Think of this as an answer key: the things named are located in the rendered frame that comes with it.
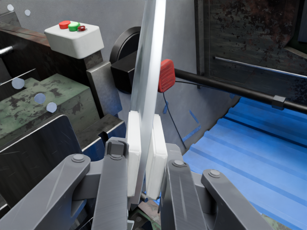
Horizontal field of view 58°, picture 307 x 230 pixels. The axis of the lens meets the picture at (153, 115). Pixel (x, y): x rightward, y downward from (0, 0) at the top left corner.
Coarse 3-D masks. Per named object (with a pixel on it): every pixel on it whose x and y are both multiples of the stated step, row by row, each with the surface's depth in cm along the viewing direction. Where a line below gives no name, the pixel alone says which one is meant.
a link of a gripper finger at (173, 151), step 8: (168, 144) 18; (168, 152) 17; (176, 152) 17; (168, 160) 16; (192, 176) 15; (200, 176) 15; (200, 184) 14; (200, 192) 14; (208, 192) 14; (200, 200) 14; (208, 200) 14; (208, 208) 14; (216, 208) 14
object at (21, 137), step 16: (32, 128) 42; (48, 128) 43; (64, 128) 45; (16, 144) 40; (32, 144) 42; (48, 144) 44; (64, 144) 46; (0, 160) 39; (16, 160) 41; (32, 160) 43; (48, 160) 45; (0, 176) 40; (16, 176) 42; (32, 176) 44; (0, 192) 40; (16, 192) 42; (80, 224) 55
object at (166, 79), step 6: (168, 60) 63; (162, 66) 61; (168, 66) 63; (162, 72) 62; (168, 72) 63; (174, 72) 65; (162, 78) 63; (168, 78) 64; (174, 78) 66; (162, 84) 63; (168, 84) 65; (162, 90) 64
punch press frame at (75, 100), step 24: (24, 96) 64; (48, 96) 62; (72, 96) 61; (0, 120) 57; (24, 120) 55; (72, 120) 62; (96, 120) 67; (0, 144) 52; (144, 216) 81; (264, 216) 43
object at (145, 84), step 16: (160, 0) 19; (144, 16) 34; (160, 16) 19; (144, 32) 28; (160, 32) 18; (144, 48) 25; (160, 48) 18; (144, 64) 22; (160, 64) 18; (144, 80) 19; (144, 96) 18; (144, 112) 18; (144, 128) 18; (144, 144) 18; (144, 160) 19; (128, 208) 21; (128, 224) 22
